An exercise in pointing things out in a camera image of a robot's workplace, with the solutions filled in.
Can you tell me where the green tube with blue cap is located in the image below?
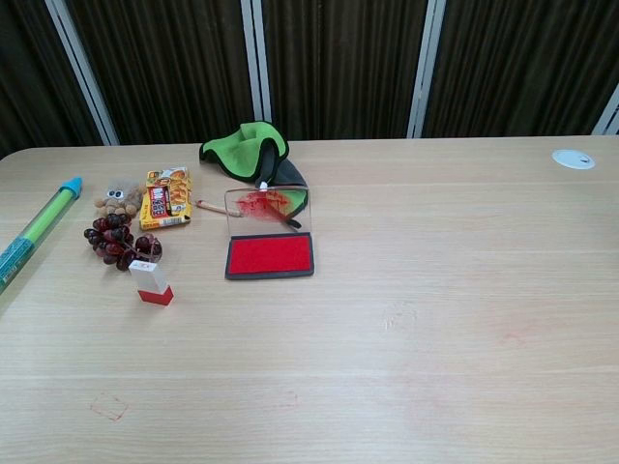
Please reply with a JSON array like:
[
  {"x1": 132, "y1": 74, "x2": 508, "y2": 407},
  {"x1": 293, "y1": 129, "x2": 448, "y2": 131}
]
[{"x1": 0, "y1": 176, "x2": 83, "y2": 295}]

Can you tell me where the small brown pen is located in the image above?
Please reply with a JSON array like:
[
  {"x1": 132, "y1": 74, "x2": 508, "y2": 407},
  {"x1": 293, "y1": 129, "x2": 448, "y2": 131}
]
[{"x1": 193, "y1": 196, "x2": 242, "y2": 218}]

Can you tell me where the red ink pad with lid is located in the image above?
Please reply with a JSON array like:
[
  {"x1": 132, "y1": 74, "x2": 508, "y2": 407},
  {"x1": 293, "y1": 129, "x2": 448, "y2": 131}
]
[{"x1": 223, "y1": 186, "x2": 316, "y2": 281}]

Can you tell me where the grey metal partition post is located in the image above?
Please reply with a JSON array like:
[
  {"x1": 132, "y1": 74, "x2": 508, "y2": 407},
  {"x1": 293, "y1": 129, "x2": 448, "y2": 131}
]
[
  {"x1": 591, "y1": 83, "x2": 619, "y2": 136},
  {"x1": 44, "y1": 0, "x2": 121, "y2": 147},
  {"x1": 406, "y1": 0, "x2": 447, "y2": 140},
  {"x1": 240, "y1": 0, "x2": 272, "y2": 129}
]

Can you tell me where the white table cable grommet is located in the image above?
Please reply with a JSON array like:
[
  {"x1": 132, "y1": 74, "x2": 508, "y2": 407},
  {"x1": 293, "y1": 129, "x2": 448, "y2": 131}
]
[{"x1": 551, "y1": 149, "x2": 597, "y2": 170}]

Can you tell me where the yellow snack box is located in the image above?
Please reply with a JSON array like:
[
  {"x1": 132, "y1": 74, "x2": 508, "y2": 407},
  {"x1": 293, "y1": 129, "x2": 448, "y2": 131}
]
[{"x1": 139, "y1": 167, "x2": 193, "y2": 231}]

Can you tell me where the fuzzy toy with googly eyes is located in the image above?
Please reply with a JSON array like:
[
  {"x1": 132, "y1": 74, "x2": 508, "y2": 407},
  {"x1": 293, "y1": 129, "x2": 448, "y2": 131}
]
[{"x1": 93, "y1": 179, "x2": 146, "y2": 218}]

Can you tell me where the white and red stamp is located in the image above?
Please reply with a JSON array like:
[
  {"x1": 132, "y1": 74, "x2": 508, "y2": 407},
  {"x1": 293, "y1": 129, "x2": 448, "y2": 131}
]
[{"x1": 128, "y1": 260, "x2": 174, "y2": 306}]

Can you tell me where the green and grey cloth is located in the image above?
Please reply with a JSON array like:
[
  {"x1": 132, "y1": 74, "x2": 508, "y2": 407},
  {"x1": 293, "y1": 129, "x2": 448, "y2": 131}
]
[{"x1": 198, "y1": 122, "x2": 310, "y2": 216}]

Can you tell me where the dark red grape bunch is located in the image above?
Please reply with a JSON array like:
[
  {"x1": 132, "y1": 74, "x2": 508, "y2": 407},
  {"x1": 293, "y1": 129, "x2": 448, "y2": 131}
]
[{"x1": 83, "y1": 213, "x2": 164, "y2": 273}]

